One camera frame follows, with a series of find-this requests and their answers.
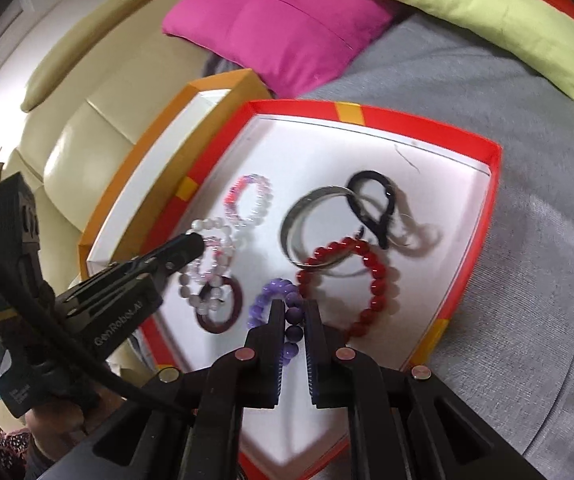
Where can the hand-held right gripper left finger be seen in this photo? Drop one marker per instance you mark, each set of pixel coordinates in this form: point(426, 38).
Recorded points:
point(278, 360)

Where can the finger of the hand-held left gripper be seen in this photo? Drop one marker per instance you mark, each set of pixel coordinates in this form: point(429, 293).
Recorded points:
point(182, 250)

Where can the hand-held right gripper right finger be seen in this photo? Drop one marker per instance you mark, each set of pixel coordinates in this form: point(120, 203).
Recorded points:
point(313, 360)

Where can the silver metal bangle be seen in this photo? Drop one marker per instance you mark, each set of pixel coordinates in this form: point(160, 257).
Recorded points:
point(289, 220)

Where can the red jewelry box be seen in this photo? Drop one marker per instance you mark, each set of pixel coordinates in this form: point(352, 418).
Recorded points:
point(317, 150)

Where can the person's left hand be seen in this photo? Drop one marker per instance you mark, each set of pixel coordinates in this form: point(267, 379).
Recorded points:
point(52, 427)

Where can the orange box lid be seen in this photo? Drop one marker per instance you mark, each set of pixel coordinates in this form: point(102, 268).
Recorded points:
point(167, 160)

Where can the beige leather sofa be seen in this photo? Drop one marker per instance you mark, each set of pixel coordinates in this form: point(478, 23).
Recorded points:
point(92, 125)

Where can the dark patterned clothing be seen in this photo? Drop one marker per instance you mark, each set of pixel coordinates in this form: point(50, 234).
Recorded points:
point(9, 455)

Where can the magenta cushion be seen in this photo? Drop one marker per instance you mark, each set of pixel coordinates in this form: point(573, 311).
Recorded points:
point(277, 20)

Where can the grey blanket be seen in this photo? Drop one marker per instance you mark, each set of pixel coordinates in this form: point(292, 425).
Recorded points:
point(542, 210)

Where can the lime green pillow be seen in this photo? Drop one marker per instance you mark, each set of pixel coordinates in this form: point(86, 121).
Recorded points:
point(492, 5)

